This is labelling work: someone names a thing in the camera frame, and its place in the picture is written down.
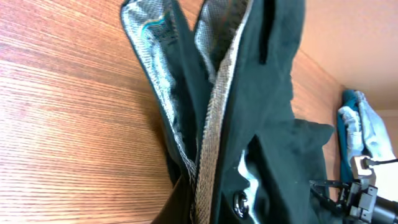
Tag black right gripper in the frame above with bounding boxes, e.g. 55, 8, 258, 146
309, 180, 378, 222

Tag black shorts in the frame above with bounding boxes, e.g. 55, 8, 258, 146
121, 0, 341, 223

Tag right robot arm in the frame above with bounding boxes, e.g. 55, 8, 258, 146
310, 180, 397, 224

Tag light blue denim shorts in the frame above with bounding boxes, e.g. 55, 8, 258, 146
337, 90, 396, 162

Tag dark blue garment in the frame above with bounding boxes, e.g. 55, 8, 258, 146
336, 90, 358, 182

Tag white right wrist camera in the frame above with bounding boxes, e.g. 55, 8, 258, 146
350, 156, 376, 185

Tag black right camera cable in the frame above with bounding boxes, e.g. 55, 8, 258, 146
368, 157, 398, 166

